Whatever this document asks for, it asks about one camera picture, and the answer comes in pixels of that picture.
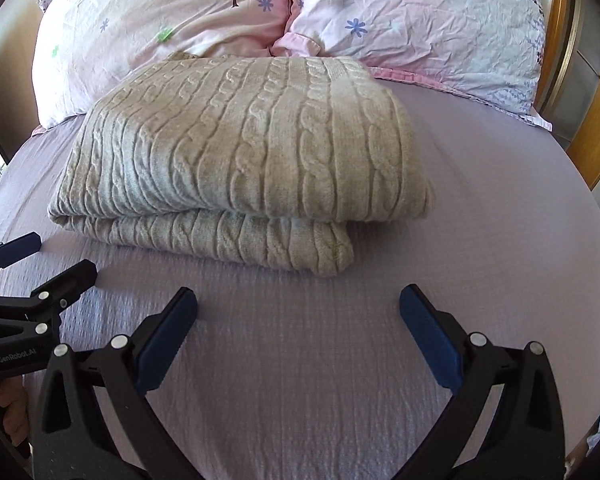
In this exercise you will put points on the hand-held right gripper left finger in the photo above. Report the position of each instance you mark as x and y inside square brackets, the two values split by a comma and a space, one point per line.
[166, 341]

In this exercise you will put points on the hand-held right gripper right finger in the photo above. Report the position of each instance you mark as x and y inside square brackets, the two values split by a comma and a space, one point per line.
[431, 341]

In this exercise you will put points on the lilac bed sheet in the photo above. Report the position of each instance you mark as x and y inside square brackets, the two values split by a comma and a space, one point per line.
[300, 360]

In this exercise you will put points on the pink flower-print pillow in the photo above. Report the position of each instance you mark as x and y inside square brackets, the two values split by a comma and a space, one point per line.
[425, 30]

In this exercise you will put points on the pink tree-print pillow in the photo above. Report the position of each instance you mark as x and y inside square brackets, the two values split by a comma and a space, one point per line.
[145, 25]

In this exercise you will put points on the person's left hand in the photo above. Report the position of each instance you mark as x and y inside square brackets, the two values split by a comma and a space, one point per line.
[11, 407]

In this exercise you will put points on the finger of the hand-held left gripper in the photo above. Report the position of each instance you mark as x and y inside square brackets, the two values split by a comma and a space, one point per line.
[72, 280]
[22, 246]

